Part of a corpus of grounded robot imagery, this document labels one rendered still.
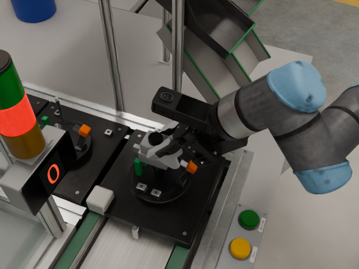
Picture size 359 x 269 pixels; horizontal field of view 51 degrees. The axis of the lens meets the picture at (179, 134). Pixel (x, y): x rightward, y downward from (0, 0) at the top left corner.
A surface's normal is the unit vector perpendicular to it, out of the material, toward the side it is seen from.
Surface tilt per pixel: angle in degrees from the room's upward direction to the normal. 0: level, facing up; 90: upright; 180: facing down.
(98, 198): 0
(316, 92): 41
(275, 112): 76
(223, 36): 25
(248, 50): 45
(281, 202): 0
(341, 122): 8
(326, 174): 54
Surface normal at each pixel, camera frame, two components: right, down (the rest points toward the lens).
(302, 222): 0.01, -0.65
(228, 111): -0.76, 0.03
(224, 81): 0.62, -0.16
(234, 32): 0.37, -0.41
